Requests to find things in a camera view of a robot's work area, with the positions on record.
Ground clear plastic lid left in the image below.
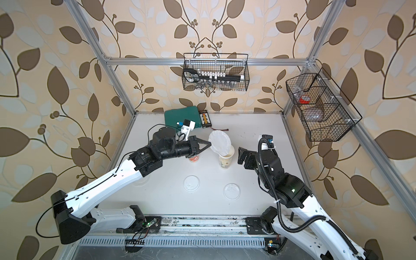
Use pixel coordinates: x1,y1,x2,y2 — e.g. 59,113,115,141
183,175,200,192

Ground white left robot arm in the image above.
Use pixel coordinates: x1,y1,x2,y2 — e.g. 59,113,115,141
51,127,211,245

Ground black wire basket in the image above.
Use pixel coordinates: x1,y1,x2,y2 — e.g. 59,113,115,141
182,52,250,93
286,68,362,142

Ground black screwdriver bit box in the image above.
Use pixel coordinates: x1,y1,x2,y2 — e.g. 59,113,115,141
199,110,212,128

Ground paper milk tea cup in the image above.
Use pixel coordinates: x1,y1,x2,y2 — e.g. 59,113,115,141
189,155,199,163
219,146,235,169

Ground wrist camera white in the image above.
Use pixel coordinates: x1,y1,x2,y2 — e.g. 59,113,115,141
177,119,196,141
260,134,275,151

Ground white plastic cup lid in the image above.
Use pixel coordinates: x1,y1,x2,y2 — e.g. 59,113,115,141
223,183,241,200

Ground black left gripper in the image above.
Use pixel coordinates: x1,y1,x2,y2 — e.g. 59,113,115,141
157,135,210,161

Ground red object in basket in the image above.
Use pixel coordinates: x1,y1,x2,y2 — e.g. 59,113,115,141
299,95,311,105

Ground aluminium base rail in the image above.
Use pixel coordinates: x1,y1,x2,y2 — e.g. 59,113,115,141
76,215,290,252

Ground black handled scissors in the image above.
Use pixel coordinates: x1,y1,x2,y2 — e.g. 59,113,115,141
182,68,200,83

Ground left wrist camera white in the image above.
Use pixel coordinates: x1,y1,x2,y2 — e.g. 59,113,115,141
177,119,196,141

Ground green plastic tool case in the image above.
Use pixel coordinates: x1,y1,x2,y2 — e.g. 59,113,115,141
164,106,202,128

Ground black wire basket right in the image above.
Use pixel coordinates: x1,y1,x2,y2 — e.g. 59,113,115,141
286,68,362,142

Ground black wire basket back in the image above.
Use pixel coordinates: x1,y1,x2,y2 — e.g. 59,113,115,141
182,52,250,93

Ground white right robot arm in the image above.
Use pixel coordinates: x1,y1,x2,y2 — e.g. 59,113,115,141
238,135,379,260

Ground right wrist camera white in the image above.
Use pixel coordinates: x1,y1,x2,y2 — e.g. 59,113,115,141
260,134,275,151

